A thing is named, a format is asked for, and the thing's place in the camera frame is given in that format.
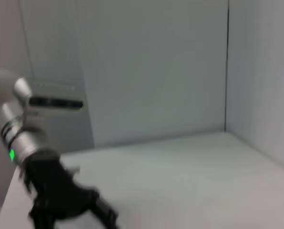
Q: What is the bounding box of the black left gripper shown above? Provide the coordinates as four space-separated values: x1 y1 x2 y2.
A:
19 149 120 229

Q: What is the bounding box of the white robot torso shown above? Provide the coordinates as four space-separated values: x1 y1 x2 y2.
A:
30 114 94 150

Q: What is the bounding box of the white robot head black visor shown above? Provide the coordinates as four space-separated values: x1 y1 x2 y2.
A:
27 81 85 117

